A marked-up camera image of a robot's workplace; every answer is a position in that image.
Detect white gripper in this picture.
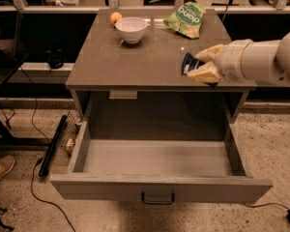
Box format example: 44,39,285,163
187,40,252,84

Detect blue rxbar blueberry bar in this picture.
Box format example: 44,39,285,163
181,52,204,75

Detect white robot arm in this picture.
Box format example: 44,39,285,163
182,32,290,87

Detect grey drawer cabinet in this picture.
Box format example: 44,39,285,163
66,7,256,116

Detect open grey top drawer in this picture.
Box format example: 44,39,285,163
49,92,274,205

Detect green snack bag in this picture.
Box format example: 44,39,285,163
163,2,206,40

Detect white ceramic bowl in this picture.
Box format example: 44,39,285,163
115,17,148,44

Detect orange fruit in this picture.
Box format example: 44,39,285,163
110,12,123,25

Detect black headphones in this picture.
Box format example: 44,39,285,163
45,49,66,70

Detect black power strip bar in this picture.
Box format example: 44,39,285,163
38,115,68,178

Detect tan shoe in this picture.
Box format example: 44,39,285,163
0,156,15,180

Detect black drawer handle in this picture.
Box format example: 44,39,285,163
141,192,175,205

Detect wire mesh basket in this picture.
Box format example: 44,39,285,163
59,110,81,157

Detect black floor cable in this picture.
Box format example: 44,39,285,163
18,66,77,232

